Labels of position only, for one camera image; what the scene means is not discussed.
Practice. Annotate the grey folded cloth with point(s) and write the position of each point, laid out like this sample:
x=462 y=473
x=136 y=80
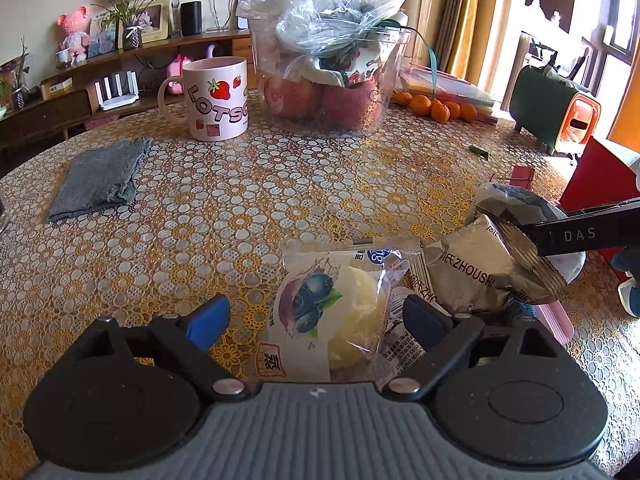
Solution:
x=95 y=180

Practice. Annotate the black cylindrical speaker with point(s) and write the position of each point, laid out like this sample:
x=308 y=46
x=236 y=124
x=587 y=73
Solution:
x=191 y=18

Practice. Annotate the cream photo frame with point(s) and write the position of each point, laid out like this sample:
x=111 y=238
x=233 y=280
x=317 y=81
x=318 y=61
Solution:
x=156 y=20

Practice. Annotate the red and white cardboard box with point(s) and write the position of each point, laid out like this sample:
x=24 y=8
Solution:
x=595 y=175

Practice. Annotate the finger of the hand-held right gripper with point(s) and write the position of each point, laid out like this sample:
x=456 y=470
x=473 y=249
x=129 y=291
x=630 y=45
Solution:
x=526 y=230

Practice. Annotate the pink pouch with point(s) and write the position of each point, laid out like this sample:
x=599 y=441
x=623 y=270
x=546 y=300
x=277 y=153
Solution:
x=555 y=325

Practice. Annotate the person's dark clothing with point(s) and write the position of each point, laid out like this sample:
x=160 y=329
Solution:
x=627 y=285

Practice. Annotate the small potted twig plant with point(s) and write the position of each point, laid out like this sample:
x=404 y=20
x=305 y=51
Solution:
x=19 y=95

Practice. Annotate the blueberry bread packet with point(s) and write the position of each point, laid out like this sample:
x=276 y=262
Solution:
x=320 y=300

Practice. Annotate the yellow curtain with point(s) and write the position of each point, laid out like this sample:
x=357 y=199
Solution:
x=485 y=20

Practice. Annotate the clear crumpled plastic bag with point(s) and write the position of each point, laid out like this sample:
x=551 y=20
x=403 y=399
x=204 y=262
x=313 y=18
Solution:
x=330 y=10

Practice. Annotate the red apple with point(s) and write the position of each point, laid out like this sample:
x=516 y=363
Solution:
x=295 y=97
x=350 y=102

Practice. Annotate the beige curtain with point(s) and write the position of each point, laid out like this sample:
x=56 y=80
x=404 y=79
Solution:
x=425 y=0

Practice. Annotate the small green scrap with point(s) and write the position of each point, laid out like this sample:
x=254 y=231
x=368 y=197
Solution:
x=478 y=151

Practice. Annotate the pink plush pig toy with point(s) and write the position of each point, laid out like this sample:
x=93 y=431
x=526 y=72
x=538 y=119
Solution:
x=75 y=30

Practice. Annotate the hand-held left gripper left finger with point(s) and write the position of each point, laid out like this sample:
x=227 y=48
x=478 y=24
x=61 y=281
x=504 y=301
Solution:
x=210 y=321

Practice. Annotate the green and orange tissue box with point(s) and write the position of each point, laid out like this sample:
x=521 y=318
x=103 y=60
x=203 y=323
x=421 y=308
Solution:
x=535 y=105

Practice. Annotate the teal ribbon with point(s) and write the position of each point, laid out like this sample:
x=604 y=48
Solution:
x=434 y=75

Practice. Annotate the white plastic bag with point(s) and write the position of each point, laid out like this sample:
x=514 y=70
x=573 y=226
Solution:
x=510 y=200

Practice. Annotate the silver snack packet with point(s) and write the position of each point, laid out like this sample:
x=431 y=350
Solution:
x=470 y=270

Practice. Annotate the wooden television cabinet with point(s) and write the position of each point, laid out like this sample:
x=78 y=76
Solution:
x=60 y=110

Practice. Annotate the red binder clip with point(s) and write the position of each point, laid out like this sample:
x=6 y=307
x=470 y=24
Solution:
x=522 y=176

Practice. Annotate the small blue picture frame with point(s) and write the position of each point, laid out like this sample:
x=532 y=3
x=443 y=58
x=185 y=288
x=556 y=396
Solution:
x=102 y=37

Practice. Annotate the pink strawberry print mug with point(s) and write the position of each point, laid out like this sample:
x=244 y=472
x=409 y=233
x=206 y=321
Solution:
x=215 y=110

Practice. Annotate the stack of colourful folders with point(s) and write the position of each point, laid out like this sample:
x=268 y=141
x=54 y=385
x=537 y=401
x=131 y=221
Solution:
x=455 y=87

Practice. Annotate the white router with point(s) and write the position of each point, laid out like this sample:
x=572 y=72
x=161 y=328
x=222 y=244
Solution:
x=117 y=92

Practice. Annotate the orange tangerine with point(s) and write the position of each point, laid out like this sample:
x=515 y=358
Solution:
x=401 y=97
x=420 y=103
x=440 y=111
x=468 y=112
x=454 y=108

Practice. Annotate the small potted grass plant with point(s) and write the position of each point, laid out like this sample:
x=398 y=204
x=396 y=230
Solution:
x=132 y=37

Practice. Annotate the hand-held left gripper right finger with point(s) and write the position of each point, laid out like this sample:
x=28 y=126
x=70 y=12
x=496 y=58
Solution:
x=422 y=317

